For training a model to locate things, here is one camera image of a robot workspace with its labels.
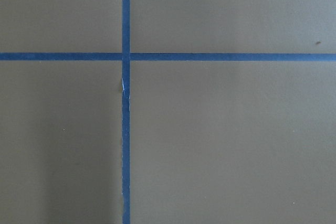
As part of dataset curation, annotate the blue tape line crosswise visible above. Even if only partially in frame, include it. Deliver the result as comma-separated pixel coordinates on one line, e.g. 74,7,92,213
1,52,335,61

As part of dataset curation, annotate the brown paper table cover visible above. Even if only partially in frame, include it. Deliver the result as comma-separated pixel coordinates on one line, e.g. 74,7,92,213
1,0,335,223

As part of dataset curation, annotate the blue tape line lengthwise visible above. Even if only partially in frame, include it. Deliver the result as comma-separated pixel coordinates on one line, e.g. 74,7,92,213
122,0,131,224

